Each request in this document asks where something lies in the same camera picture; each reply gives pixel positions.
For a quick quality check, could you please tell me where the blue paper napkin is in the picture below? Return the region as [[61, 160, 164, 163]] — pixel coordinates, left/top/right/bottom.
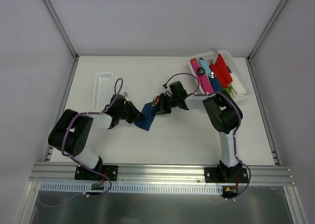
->
[[134, 102, 155, 131]]

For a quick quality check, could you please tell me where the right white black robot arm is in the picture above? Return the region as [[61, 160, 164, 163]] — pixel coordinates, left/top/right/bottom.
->
[[153, 81, 243, 183]]

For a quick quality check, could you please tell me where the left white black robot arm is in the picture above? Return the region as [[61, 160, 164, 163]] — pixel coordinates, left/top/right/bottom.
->
[[48, 94, 146, 180]]

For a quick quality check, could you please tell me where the pink napkin roll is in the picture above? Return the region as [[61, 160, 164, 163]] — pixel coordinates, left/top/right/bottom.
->
[[190, 58, 214, 93]]

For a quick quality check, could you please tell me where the blue napkin roll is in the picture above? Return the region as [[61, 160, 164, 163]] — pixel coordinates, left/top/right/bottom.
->
[[209, 72, 223, 92]]

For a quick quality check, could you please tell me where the teal napkin roll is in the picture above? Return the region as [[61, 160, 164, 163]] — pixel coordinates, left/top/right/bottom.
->
[[197, 58, 210, 70]]

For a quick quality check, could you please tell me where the green napkin roll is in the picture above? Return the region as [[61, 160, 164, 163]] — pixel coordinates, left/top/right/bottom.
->
[[224, 86, 233, 98]]

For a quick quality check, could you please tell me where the red napkin roll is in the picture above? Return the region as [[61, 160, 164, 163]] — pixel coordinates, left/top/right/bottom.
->
[[210, 54, 232, 88]]

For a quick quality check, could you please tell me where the white napkin roll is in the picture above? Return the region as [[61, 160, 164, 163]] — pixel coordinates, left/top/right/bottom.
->
[[230, 72, 247, 97]]

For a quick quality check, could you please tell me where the white perforated plastic tray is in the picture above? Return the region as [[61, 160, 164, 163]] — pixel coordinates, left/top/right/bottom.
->
[[92, 71, 113, 112]]

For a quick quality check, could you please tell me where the black round spoon head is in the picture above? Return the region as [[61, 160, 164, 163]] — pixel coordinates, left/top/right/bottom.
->
[[197, 67, 206, 77]]

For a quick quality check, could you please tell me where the white basket of rolls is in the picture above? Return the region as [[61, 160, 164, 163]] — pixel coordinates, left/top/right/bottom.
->
[[189, 48, 251, 102]]

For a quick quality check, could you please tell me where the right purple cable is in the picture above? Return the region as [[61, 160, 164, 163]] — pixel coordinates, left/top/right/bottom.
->
[[162, 72, 252, 201]]

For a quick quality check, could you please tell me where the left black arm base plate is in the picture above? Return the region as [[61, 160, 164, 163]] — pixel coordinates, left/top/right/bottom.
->
[[74, 165, 119, 181]]

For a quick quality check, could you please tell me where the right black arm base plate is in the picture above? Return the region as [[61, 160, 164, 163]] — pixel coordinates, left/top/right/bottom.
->
[[204, 167, 249, 184]]

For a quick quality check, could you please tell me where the white slotted cable duct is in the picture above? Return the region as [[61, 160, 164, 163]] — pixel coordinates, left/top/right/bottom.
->
[[40, 182, 223, 195]]

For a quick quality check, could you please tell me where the aluminium mounting rail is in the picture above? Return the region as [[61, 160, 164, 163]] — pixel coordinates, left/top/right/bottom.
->
[[29, 162, 296, 187]]

